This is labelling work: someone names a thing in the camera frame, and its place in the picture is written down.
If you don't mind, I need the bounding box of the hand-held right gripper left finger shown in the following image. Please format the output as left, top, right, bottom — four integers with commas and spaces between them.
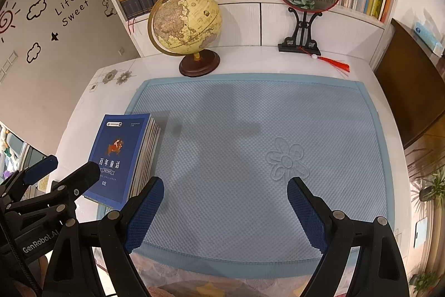
42, 176, 165, 297

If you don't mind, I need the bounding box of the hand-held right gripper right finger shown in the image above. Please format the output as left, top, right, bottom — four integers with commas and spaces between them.
287, 177, 411, 297

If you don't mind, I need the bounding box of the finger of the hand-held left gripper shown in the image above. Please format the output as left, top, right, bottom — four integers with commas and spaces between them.
5, 162, 101, 226
0, 154, 58, 200

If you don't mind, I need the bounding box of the white rabbit picture book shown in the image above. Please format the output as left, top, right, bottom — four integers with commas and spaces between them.
83, 113, 162, 209

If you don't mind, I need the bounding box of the blue quilted mat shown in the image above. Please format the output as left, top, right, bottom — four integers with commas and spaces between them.
92, 73, 397, 278

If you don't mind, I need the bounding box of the light blue rectangular panel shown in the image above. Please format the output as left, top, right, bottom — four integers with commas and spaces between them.
412, 217, 429, 251

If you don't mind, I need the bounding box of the potted plant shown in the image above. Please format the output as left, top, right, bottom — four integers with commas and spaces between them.
412, 168, 445, 205
408, 271, 440, 294

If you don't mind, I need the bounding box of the brown wooden cabinet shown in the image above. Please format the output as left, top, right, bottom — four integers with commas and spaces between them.
374, 18, 445, 148

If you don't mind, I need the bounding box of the antique globe on wooden base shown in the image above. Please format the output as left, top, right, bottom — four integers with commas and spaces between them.
148, 0, 223, 78

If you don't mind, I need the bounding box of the white bookshelf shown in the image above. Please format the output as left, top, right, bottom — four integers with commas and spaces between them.
85, 0, 402, 71

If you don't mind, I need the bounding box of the light blue tissue box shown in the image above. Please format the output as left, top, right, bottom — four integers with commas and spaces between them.
413, 21, 445, 56

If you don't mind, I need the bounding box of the black cable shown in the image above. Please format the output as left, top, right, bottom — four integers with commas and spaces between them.
0, 210, 40, 297

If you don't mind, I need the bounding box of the wall switch panel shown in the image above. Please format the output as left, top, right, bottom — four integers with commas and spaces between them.
0, 51, 18, 82

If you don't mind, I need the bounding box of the small cloud wall sticker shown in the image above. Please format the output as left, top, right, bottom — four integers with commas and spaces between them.
26, 43, 41, 63
27, 0, 47, 21

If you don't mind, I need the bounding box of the sun wall sticker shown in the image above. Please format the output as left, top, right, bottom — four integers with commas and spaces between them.
0, 1, 17, 43

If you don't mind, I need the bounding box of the lettering wall sticker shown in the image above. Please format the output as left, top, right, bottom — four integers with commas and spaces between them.
55, 0, 90, 28

